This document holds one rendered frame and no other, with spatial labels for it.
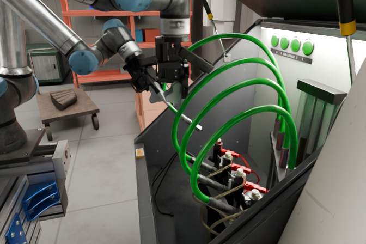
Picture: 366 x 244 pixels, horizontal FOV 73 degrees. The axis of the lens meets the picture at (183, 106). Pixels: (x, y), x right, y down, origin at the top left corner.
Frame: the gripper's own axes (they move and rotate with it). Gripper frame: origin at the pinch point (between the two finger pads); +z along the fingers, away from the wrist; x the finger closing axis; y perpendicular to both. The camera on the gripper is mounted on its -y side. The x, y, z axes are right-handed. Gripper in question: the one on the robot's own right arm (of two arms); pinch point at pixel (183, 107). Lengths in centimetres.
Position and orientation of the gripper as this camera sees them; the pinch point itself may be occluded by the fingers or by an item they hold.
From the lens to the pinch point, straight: 71.6
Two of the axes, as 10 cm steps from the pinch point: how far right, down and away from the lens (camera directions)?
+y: -9.8, 0.8, -2.0
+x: 2.1, 3.6, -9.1
